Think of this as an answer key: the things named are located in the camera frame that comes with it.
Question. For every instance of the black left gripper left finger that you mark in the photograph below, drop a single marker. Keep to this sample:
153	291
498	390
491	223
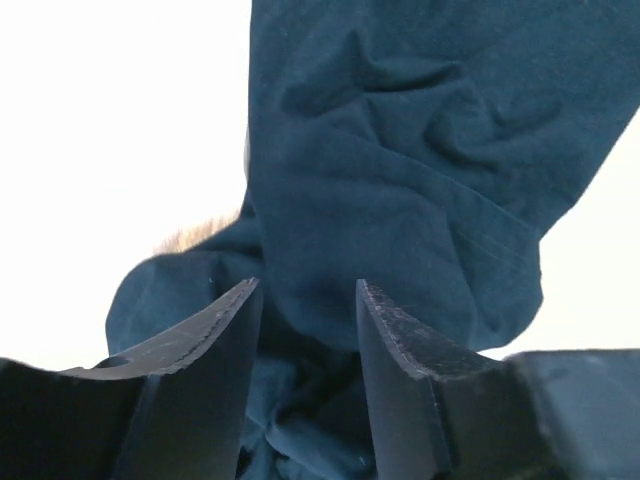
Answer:
171	407

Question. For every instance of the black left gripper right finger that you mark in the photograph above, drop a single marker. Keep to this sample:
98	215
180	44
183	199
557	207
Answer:
440	411

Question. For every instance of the black t shirt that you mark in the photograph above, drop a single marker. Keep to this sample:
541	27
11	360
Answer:
424	146

